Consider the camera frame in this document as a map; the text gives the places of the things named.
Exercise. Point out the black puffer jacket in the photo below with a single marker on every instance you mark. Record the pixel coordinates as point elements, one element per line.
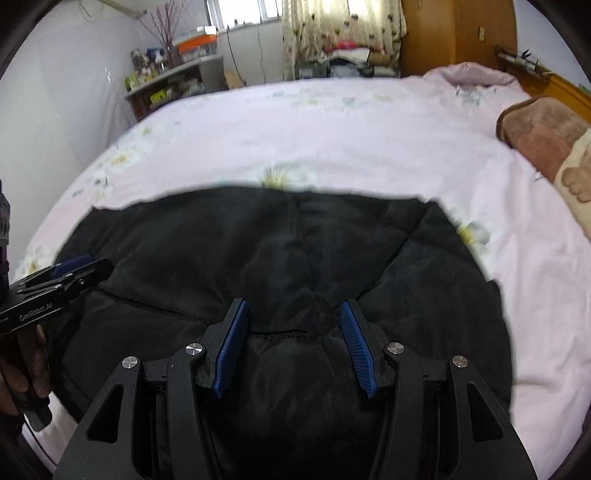
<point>294,409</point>

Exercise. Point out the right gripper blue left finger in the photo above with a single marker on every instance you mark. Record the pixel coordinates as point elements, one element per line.
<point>229,341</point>

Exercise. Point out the wooden headboard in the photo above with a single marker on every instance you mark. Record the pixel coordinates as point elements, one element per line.
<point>556,87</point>

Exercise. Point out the brown bear print pillow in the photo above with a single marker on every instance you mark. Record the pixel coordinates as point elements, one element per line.
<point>556,141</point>

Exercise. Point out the dried branches in vase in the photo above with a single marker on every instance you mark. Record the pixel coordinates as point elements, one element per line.
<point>161,23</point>

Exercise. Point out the orange storage box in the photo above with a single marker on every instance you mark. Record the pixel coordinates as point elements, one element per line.
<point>197,47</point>

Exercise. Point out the clothes pile by window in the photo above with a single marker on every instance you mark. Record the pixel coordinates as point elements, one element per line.
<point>347,60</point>

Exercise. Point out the wooden shelf unit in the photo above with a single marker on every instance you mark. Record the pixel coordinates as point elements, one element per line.
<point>204,75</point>

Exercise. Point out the person's left hand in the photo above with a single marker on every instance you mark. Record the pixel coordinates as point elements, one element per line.
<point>24,368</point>

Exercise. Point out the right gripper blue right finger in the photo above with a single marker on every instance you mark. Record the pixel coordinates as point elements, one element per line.
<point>359,349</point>

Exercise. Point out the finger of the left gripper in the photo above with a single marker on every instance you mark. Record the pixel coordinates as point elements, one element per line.
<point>61,269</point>

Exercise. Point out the wooden wardrobe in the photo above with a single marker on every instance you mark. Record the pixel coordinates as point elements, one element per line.
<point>448,32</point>

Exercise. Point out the pink floral bed sheet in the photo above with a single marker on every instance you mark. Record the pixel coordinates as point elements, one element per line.
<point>432,137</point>

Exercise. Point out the heart pattern curtain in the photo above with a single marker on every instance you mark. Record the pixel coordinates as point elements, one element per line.
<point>313,28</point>

